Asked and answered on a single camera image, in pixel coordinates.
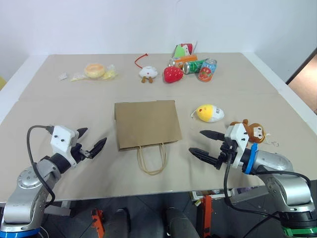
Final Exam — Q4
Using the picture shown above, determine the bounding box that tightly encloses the yellow and white egg plush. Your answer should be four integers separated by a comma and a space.
190, 104, 225, 123

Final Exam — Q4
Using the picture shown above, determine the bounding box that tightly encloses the dark rounded shape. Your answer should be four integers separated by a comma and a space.
105, 208, 131, 238
164, 206, 199, 238

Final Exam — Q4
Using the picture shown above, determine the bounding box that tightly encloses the yellow snack in clear bag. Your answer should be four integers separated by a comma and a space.
102, 64, 118, 81

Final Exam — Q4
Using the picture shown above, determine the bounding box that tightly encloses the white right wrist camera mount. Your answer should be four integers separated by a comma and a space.
227, 123, 249, 168

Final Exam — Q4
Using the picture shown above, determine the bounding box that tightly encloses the brown monkey plush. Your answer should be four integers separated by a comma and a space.
229, 119, 279, 147

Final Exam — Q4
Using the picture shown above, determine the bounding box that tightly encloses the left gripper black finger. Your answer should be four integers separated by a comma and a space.
89, 137, 108, 160
76, 127, 89, 143

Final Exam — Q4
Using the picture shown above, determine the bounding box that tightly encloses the green drink can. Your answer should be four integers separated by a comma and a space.
182, 59, 206, 75

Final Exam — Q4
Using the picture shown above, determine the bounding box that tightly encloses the brown paper bag with handles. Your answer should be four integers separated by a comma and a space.
114, 100, 183, 176

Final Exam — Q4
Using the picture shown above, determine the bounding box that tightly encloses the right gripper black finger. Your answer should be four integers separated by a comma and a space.
188, 147, 220, 168
199, 129, 226, 142

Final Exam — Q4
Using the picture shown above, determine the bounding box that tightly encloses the bread bun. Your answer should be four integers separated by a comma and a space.
83, 63, 106, 80

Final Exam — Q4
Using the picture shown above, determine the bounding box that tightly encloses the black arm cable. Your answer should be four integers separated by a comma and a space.
223, 146, 312, 222
26, 125, 56, 207

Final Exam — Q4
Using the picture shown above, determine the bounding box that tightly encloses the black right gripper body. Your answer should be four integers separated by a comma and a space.
215, 135, 239, 171

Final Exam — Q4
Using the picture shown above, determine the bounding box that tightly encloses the white cloud plush keychain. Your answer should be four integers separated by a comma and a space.
134, 53, 159, 85

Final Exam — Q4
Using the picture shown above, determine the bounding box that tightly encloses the blue can with orange fruit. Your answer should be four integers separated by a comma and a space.
198, 58, 218, 82

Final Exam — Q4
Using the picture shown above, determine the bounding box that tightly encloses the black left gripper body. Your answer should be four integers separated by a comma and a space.
70, 142, 92, 165

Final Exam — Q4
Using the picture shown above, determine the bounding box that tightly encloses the green and red card package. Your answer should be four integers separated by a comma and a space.
172, 40, 198, 59

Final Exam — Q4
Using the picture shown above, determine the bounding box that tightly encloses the beige table cover sheet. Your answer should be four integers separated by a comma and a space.
18, 52, 283, 102
0, 92, 317, 201

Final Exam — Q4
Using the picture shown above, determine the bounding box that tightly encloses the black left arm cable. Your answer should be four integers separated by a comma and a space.
26, 125, 56, 207

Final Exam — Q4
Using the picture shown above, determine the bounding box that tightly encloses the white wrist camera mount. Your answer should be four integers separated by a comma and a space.
50, 125, 80, 167
227, 123, 249, 168

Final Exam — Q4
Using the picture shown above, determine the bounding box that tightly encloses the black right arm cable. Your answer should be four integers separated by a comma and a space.
223, 146, 312, 222

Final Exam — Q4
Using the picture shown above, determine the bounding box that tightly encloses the orange clamp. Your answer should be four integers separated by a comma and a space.
91, 209, 105, 238
201, 195, 213, 238

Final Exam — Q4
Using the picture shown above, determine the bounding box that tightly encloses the brown door panel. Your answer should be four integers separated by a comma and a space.
285, 47, 317, 113

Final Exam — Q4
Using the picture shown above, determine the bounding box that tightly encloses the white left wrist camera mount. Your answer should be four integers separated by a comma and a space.
50, 125, 80, 167

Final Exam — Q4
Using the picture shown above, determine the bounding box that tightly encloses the flat yellow clear packet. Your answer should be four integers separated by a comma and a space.
71, 72, 88, 82

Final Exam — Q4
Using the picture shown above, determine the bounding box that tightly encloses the red strawberry plush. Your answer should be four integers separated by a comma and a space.
163, 65, 185, 84

